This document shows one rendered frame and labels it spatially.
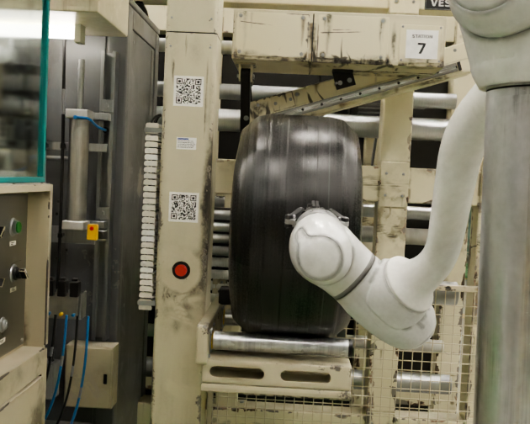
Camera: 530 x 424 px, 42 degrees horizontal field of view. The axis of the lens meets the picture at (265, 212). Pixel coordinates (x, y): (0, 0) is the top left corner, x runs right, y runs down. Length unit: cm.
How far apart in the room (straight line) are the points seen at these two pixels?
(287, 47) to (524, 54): 136
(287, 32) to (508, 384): 145
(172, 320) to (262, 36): 83
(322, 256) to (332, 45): 104
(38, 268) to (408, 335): 85
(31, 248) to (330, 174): 69
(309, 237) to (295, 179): 47
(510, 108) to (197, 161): 113
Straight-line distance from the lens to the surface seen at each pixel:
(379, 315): 115
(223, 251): 214
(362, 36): 203
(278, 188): 154
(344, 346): 170
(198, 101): 175
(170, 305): 178
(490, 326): 75
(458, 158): 99
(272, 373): 169
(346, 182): 156
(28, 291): 165
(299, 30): 203
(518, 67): 72
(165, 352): 181
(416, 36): 205
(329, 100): 213
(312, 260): 108
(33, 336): 166
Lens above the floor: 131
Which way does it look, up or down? 3 degrees down
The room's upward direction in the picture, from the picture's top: 3 degrees clockwise
